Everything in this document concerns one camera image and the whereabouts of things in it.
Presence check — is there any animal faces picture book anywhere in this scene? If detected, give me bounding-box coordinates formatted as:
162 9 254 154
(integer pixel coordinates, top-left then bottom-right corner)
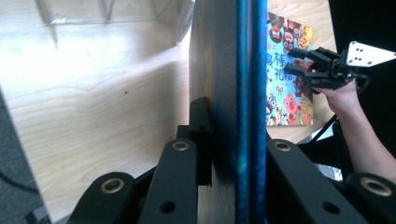
266 11 314 127

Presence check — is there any clear wire book rack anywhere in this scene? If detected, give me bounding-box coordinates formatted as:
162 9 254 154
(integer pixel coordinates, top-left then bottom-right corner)
35 0 196 49

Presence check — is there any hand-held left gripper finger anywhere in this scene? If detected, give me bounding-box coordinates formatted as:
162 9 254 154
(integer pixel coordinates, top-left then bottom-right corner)
176 96 215 188

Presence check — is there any dark blue picture book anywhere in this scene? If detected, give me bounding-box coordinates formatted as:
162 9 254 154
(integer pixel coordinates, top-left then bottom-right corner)
189 0 269 224

